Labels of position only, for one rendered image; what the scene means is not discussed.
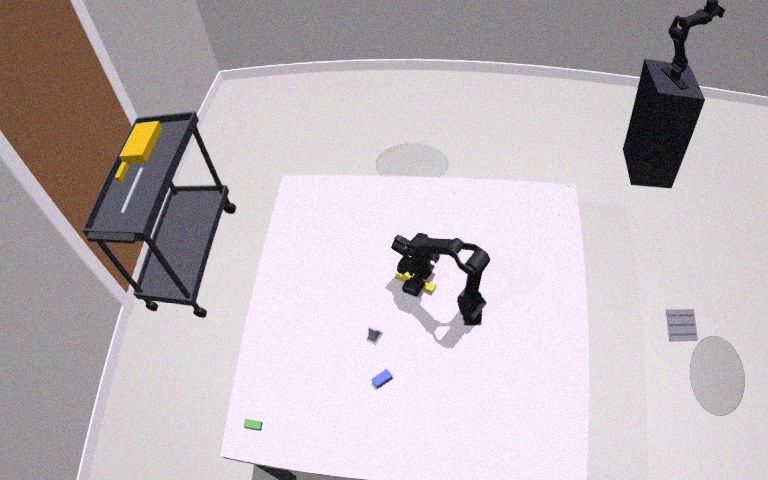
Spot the yellow rectangular bar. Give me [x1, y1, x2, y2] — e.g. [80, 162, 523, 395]
[395, 272, 436, 293]

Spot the small green block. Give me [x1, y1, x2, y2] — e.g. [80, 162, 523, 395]
[243, 419, 263, 430]

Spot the small blue block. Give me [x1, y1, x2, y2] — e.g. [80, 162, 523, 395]
[372, 369, 393, 389]

